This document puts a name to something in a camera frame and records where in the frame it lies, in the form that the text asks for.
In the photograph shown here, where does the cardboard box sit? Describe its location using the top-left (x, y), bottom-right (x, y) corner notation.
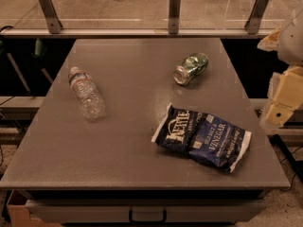
top-left (6, 191), bottom-right (61, 227)

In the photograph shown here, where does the green soda can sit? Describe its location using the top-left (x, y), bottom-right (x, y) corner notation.
top-left (173, 53), bottom-right (208, 85)

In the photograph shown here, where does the left metal rail bracket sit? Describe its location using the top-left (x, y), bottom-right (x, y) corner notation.
top-left (38, 0), bottom-right (62, 34)

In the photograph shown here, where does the right metal rail bracket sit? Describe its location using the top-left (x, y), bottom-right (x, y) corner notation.
top-left (244, 0), bottom-right (270, 34)

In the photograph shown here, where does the blue Kettle chips bag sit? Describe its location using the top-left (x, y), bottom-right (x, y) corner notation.
top-left (151, 103), bottom-right (252, 172)

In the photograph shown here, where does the middle metal rail bracket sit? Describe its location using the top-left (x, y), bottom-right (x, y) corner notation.
top-left (168, 0), bottom-right (181, 34)

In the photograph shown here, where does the clear plastic water bottle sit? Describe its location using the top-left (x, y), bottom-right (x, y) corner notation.
top-left (68, 67), bottom-right (106, 121)

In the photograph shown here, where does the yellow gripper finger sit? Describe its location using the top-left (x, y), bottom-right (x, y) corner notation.
top-left (259, 65), bottom-right (303, 130)
top-left (257, 26), bottom-right (280, 52)

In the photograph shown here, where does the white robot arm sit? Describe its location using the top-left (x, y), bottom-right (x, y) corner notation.
top-left (258, 4), bottom-right (303, 130)

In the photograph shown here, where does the grey table drawer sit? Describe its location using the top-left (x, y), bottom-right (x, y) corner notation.
top-left (26, 199), bottom-right (266, 224)

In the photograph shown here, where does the metal rail bracket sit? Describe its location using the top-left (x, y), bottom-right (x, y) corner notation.
top-left (168, 0), bottom-right (181, 34)
top-left (38, 0), bottom-right (62, 34)
top-left (244, 0), bottom-right (270, 34)

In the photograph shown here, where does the metal guard rail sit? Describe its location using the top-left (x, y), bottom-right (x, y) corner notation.
top-left (1, 28), bottom-right (273, 39)

